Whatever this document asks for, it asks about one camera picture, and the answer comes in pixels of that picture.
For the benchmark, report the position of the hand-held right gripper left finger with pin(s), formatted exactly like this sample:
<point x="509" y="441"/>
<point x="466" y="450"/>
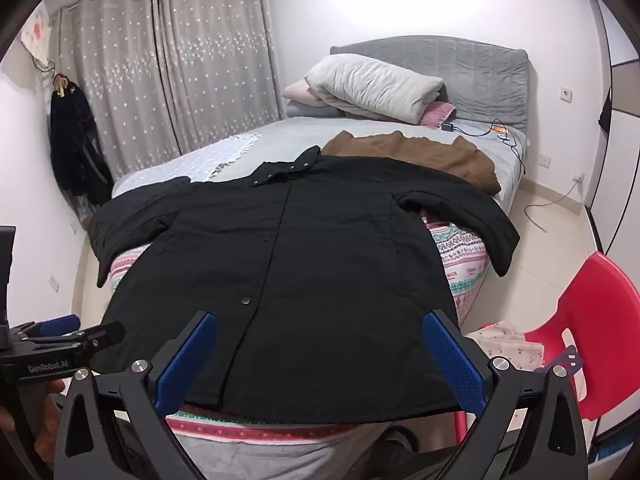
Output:
<point x="185" y="360"/>

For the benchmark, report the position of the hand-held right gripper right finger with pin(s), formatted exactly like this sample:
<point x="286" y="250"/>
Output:
<point x="455" y="365"/>

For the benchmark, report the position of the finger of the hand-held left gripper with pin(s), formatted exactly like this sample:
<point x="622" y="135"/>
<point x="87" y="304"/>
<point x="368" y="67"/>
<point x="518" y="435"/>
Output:
<point x="55" y="326"/>
<point x="102" y="335"/>

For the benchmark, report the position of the black coat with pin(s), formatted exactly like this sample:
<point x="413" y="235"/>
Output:
<point x="300" y="260"/>

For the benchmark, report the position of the hanging black clothes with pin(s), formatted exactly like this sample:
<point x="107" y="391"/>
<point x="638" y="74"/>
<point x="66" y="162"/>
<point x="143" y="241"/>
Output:
<point x="75" y="150"/>

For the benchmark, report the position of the clothes hangers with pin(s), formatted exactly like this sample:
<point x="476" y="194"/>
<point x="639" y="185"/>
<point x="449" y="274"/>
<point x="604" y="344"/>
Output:
<point x="61" y="84"/>

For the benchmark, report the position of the person's left hand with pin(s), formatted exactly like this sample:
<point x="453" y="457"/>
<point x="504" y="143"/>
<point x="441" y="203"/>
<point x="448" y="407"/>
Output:
<point x="50" y="410"/>

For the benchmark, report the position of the floral white cloth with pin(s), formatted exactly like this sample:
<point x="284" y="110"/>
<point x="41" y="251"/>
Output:
<point x="505" y="345"/>

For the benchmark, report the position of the person's grey pants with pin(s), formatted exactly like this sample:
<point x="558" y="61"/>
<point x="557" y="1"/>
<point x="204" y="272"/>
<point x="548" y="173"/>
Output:
<point x="280" y="460"/>

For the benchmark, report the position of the red plastic chair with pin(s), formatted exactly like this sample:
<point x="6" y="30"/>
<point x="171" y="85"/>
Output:
<point x="600" y="320"/>

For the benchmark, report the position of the white fringed cloth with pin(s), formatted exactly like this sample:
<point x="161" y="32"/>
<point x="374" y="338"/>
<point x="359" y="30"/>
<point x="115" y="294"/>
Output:
<point x="200" y="160"/>

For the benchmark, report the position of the brown coat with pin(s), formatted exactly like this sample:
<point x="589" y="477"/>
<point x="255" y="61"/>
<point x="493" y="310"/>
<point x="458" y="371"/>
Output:
<point x="425" y="155"/>

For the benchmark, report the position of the black charger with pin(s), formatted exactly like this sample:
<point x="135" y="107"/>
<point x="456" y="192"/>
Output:
<point x="446" y="126"/>

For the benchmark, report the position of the white wardrobe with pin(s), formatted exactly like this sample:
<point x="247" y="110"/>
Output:
<point x="622" y="185"/>

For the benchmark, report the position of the bed with grey sheet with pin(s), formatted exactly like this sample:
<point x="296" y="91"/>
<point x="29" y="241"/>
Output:
<point x="300" y="135"/>

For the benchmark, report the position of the small pink cushion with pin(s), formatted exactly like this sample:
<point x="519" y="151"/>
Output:
<point x="437" y="112"/>

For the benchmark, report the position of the grey dotted curtain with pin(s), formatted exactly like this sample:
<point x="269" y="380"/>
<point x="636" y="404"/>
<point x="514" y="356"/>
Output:
<point x="220" y="60"/>
<point x="120" y="75"/>

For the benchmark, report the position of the grey pillow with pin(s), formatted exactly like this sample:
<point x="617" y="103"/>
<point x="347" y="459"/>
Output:
<point x="310" y="109"/>

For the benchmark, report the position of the pale pink pillow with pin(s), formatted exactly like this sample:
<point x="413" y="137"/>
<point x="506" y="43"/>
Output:
<point x="297" y="91"/>

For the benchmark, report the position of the white pillow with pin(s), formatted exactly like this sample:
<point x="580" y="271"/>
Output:
<point x="370" y="85"/>

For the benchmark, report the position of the grey padded headboard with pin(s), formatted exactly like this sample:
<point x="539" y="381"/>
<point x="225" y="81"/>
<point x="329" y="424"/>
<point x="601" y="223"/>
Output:
<point x="475" y="65"/>

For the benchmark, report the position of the wall poster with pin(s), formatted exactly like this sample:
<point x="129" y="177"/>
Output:
<point x="37" y="35"/>

